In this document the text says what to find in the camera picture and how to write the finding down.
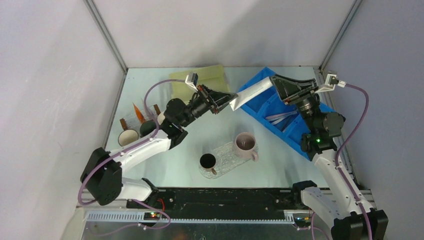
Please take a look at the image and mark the white ribbed mug black rim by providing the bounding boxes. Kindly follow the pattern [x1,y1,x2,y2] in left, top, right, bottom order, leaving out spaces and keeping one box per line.
[117,129,139,147]

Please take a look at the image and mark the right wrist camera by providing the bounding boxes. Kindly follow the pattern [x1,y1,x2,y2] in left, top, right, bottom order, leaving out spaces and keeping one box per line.
[315,72,347,93]

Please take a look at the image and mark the dark grey mug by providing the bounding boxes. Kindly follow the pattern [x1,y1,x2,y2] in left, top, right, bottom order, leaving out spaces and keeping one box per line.
[139,120,156,138]

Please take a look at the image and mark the pink mug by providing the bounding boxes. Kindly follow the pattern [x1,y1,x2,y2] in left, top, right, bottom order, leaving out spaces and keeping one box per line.
[233,132,259,162]

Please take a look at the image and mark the blue plastic divided bin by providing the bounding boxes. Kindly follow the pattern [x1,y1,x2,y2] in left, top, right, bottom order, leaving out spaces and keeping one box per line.
[241,67,345,160]

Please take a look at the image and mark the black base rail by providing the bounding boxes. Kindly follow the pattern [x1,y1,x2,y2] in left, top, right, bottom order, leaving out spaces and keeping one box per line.
[145,180,316,221]

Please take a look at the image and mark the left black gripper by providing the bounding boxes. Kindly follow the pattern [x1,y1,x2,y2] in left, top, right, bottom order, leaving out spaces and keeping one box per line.
[179,84,237,128]

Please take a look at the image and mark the white toothpaste tube black cap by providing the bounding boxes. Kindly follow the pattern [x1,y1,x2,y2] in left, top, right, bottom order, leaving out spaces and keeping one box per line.
[229,77,273,111]

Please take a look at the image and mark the orange toothpaste tube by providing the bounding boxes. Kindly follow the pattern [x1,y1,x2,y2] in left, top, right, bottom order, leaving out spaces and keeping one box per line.
[133,103,146,124]

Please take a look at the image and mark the light blue toothbrush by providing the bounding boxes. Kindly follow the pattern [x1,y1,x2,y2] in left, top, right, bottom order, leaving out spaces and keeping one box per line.
[270,114,296,125]

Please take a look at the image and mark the clear textured oval tray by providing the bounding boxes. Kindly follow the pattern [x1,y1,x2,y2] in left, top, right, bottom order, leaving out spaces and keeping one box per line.
[198,142,251,179]

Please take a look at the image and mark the clear container with brown lid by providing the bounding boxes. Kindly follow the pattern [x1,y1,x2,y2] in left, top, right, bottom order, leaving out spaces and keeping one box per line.
[119,103,152,133]

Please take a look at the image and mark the yellow perforated plastic basket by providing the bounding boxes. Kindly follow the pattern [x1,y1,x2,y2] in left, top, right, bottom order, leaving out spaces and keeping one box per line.
[169,65,230,104]

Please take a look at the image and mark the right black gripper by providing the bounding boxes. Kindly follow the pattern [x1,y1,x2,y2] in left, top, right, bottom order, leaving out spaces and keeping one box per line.
[271,74,321,133]

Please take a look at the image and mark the brown mug black inside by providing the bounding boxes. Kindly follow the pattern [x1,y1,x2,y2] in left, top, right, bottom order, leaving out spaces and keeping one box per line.
[199,153,217,175]

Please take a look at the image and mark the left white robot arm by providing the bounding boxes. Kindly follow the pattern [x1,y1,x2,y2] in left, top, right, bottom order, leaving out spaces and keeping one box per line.
[77,84,238,208]

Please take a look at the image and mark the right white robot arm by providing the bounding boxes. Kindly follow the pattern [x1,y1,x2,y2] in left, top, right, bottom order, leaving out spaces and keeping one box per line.
[270,73,389,240]

